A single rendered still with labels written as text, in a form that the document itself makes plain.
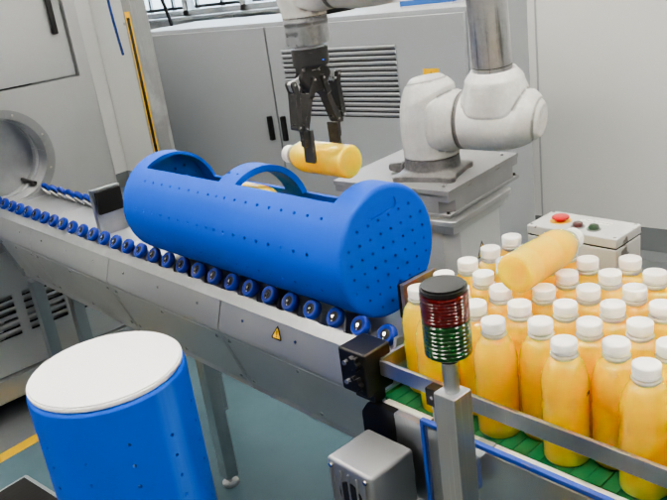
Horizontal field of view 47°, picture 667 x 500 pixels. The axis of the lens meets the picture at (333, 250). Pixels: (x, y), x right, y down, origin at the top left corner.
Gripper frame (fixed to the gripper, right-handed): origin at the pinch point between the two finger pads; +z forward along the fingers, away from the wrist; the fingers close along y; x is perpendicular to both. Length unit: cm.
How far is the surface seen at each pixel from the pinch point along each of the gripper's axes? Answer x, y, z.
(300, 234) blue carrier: 3.3, 12.3, 15.6
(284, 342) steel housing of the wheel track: -8.4, 12.6, 44.0
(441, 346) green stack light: 62, 38, 12
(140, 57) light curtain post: -124, -31, -14
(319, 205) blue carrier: 5.5, 8.1, 10.4
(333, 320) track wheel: 7.9, 10.9, 34.8
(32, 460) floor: -160, 34, 131
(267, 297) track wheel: -14.5, 10.7, 34.6
